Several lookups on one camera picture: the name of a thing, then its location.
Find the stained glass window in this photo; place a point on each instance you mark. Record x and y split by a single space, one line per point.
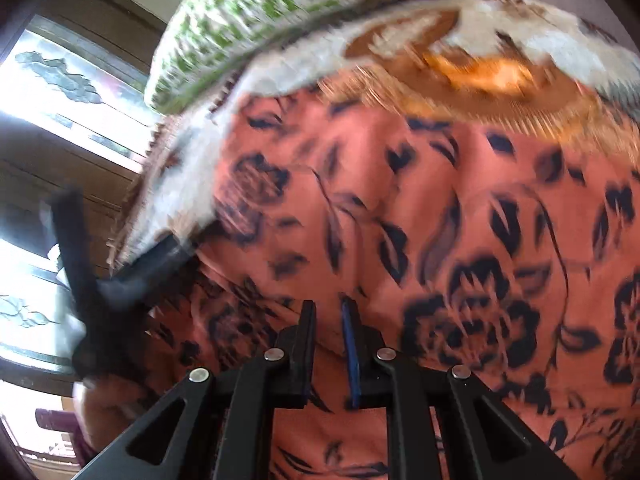
72 116

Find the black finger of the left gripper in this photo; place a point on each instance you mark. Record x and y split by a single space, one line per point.
137 280
69 228

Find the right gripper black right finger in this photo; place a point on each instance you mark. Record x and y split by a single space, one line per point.
439 425

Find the person's left hand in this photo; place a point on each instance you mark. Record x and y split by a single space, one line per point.
105 407

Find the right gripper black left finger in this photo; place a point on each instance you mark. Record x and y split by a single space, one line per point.
217 426

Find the orange floral blouse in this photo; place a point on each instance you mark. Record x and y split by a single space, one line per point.
463 244

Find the green white checkered pillow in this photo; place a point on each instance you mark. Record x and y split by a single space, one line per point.
204 39

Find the leaf-pattern fleece blanket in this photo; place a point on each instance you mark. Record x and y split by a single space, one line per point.
520 65

